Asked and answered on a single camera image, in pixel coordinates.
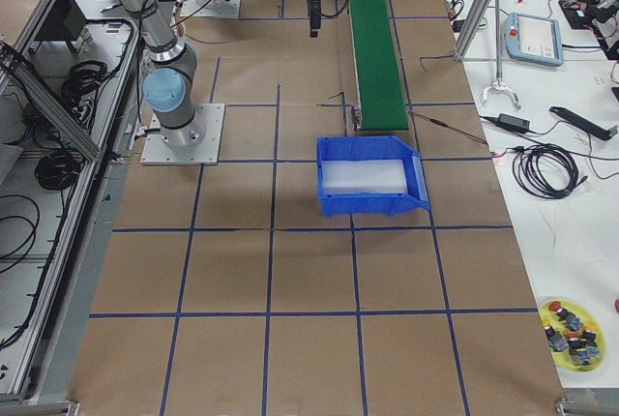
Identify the green conveyor belt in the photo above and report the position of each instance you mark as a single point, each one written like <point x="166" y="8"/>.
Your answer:
<point x="381" y="103"/>

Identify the white foam pad right bin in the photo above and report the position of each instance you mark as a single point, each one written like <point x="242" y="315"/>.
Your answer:
<point x="370" y="176"/>

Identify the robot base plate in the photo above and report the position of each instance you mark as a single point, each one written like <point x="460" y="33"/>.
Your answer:
<point x="217" y="9"/>
<point x="189" y="147"/>

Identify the black power adapter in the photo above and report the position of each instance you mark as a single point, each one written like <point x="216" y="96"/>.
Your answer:
<point x="513" y="124"/>

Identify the grey claw stand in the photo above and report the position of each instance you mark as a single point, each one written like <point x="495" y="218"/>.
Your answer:
<point x="498" y="85"/>

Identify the blue plastic bin right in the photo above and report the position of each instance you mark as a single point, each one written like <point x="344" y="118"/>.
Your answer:
<point x="362" y="148"/>

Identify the yellow plate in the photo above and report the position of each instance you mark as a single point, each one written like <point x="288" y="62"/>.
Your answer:
<point x="575" y="339"/>

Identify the black flat bar tool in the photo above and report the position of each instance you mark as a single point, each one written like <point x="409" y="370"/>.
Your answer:
<point x="584" y="124"/>

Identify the aluminium rack frame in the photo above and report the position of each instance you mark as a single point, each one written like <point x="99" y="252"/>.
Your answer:
<point x="62" y="83"/>

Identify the teach pendant tablet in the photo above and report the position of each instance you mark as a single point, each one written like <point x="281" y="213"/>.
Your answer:
<point x="534" y="39"/>

